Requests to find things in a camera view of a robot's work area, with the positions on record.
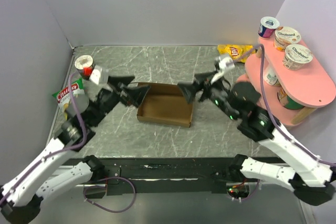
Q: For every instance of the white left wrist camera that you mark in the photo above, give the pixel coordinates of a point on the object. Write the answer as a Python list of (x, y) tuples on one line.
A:
[(97, 75)]

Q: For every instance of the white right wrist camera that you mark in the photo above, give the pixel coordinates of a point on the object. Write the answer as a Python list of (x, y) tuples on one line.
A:
[(223, 64)]

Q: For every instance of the aluminium rail frame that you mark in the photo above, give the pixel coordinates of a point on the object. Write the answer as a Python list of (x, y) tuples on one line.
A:
[(269, 204)]

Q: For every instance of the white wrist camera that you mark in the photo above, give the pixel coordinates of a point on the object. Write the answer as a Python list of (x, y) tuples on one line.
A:
[(223, 64), (97, 75)]

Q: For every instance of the black can white lid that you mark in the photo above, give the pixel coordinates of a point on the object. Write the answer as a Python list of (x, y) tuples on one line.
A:
[(85, 66)]

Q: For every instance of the green Chuba chips bag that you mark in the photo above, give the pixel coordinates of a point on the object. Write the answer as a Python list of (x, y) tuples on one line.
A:
[(63, 97)]

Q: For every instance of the Chobani yogurt cup rear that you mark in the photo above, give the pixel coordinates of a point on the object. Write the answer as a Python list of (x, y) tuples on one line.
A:
[(285, 36)]

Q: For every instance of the chobani yogurt cup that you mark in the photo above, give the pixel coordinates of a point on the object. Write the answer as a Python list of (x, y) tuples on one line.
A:
[(285, 36), (296, 56)]

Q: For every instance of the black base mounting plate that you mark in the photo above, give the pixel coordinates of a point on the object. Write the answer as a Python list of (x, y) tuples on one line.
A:
[(169, 175)]

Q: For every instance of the Chobani yogurt cup front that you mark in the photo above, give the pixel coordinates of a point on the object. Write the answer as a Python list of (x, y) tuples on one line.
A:
[(296, 56)]

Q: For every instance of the yellow Lays chips bag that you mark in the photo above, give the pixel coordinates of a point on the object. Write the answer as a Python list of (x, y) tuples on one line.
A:
[(236, 52)]

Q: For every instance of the brown cardboard box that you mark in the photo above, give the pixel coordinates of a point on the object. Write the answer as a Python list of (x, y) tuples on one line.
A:
[(165, 104)]

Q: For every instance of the white cup middle shelf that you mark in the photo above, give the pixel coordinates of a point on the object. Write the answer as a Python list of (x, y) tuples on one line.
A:
[(270, 77)]

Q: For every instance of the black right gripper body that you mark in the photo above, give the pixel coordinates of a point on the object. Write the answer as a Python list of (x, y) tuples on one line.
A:
[(216, 92)]

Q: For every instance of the green can lower shelf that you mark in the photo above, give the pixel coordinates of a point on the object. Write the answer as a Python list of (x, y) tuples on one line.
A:
[(287, 102)]

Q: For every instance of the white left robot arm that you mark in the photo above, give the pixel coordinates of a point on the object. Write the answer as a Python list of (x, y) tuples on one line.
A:
[(23, 196)]

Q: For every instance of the purple white yogurt cup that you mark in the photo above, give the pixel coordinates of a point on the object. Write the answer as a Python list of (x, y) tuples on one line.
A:
[(267, 27)]

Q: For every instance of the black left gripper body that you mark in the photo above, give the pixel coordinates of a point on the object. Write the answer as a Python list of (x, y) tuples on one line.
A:
[(107, 99)]

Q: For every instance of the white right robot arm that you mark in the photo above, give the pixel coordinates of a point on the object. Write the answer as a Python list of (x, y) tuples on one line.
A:
[(304, 174)]

